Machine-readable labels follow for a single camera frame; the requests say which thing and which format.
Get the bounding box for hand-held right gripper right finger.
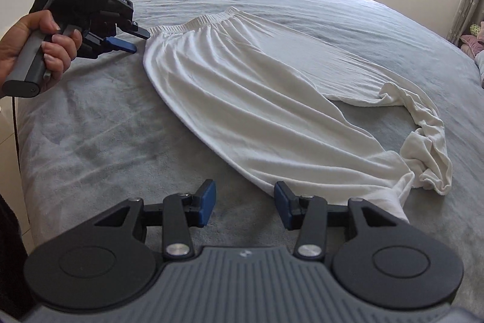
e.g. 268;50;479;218
274;181;411;260

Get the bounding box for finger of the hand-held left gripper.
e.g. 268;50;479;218
120;21;151;40
102;37;137;54

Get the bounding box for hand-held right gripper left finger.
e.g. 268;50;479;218
94;179;217;260

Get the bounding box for white pants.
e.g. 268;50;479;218
143;6;453;223

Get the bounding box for person's left hand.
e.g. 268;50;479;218
0;10;84;93

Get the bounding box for person's dark fleece robe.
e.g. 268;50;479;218
0;194;36;320

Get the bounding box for small pink pillow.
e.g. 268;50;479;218
459;35;484;61

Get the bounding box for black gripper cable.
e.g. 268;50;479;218
11;96;24;176

